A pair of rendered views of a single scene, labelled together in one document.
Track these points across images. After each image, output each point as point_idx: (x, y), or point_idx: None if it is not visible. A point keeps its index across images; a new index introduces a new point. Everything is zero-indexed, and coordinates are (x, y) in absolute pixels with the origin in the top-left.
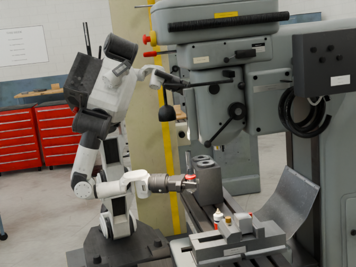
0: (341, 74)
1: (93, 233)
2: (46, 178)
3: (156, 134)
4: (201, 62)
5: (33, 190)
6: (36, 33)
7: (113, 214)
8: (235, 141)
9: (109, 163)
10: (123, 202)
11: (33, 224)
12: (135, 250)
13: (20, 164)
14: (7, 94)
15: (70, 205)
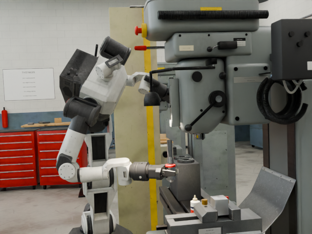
0: None
1: (74, 232)
2: (39, 195)
3: (141, 151)
4: (186, 50)
5: (25, 205)
6: (47, 74)
7: (94, 211)
8: (214, 168)
9: (95, 159)
10: (105, 198)
11: (20, 233)
12: None
13: (17, 182)
14: (16, 124)
15: (57, 219)
